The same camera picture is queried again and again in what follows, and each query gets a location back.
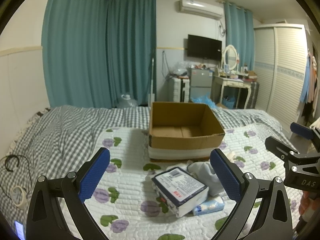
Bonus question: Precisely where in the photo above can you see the light blue tissue pack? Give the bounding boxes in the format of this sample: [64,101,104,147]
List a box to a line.
[192,196,225,216]

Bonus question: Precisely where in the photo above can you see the white grey sock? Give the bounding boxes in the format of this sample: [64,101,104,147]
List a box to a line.
[187,161,224,197]

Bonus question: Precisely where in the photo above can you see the dark blue tissue pack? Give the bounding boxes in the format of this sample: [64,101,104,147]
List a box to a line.
[151,166,209,218]

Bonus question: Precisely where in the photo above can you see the hanging clothes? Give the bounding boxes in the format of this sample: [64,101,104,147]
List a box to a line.
[299,52,319,122]

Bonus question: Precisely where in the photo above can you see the dark suitcase by wardrobe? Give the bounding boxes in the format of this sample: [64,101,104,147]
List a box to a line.
[247,82,260,109]

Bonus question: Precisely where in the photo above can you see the grey checkered bed sheet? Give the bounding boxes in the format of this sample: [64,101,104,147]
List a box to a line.
[0,104,283,233]

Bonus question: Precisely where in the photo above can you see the blue laundry basket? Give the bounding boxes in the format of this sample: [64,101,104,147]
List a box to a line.
[222,96,236,109]

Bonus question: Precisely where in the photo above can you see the white louvered wardrobe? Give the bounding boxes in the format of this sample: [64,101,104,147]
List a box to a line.
[253,23,308,133]

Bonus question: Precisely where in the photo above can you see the white dressing table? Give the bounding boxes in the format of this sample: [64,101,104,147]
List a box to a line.
[210,76,252,109]

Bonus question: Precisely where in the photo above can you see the brown cardboard box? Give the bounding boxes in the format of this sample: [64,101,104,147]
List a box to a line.
[148,102,225,161]

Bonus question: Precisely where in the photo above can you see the white oval vanity mirror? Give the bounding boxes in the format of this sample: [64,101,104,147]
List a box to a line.
[222,45,238,72]

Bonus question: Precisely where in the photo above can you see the silver mini fridge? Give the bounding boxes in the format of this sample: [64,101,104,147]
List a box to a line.
[188,68,213,99]

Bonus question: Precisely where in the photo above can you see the clear water jug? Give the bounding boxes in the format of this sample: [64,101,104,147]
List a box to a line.
[117,94,138,108]

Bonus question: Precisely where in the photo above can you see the teal curtain right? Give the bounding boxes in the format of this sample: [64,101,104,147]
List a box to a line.
[224,2,255,70]

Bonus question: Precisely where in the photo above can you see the teal curtain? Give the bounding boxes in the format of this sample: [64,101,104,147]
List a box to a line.
[42,0,156,108]
[224,2,255,70]

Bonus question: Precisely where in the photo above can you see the white upright mop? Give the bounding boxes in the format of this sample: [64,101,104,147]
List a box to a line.
[148,57,155,107]

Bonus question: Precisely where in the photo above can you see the white air conditioner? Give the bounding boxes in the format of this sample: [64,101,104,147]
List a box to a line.
[179,0,224,20]

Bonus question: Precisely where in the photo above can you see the teal curtain left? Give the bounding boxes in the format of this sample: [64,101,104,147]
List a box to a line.
[42,0,156,108]

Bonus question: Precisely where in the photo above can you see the black cable on bed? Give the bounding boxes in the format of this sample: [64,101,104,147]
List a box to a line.
[0,154,33,201]

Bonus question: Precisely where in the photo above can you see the black wall television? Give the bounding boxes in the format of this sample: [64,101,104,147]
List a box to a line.
[187,35,222,61]

